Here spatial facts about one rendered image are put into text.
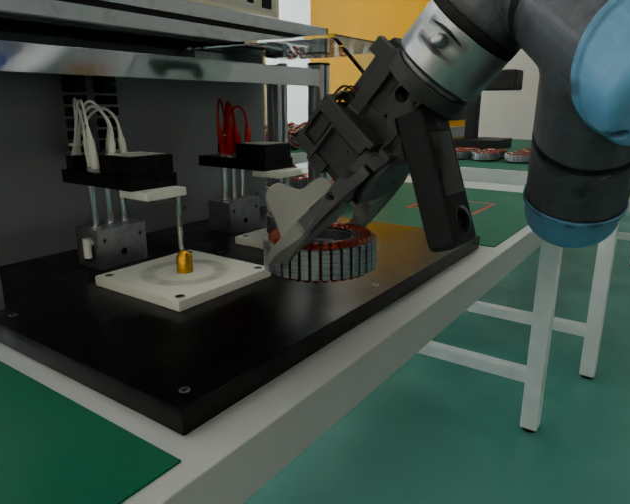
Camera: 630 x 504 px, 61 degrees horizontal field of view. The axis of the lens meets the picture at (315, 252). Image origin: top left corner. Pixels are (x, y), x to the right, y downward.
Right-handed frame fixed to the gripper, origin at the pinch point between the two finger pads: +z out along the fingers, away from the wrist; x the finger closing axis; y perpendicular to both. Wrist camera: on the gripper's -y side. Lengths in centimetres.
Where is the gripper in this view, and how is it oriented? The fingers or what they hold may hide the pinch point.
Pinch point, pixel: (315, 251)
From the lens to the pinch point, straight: 53.2
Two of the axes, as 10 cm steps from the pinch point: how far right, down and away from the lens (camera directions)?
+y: -6.2, -7.5, 2.4
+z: -5.4, 6.2, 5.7
